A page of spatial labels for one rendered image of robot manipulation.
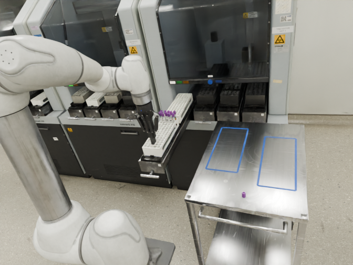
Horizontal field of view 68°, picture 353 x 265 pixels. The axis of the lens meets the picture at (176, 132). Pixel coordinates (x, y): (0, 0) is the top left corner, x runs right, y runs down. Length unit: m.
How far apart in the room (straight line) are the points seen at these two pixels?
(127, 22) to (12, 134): 1.10
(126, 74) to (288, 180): 0.78
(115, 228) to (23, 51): 0.55
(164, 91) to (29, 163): 1.13
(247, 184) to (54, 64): 0.82
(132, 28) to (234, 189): 1.12
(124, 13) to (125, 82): 0.65
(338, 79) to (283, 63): 1.35
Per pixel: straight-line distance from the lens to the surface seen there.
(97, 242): 0.89
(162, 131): 1.41
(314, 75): 2.82
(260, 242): 1.60
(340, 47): 2.76
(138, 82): 1.13
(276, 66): 1.57
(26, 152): 0.82
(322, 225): 2.09
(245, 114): 1.61
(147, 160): 1.33
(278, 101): 1.66
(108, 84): 1.16
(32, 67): 0.63
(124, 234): 0.88
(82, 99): 2.15
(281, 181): 1.14
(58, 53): 0.67
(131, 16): 1.69
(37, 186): 0.88
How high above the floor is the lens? 1.61
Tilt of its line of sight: 33 degrees down
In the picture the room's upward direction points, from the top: 11 degrees counter-clockwise
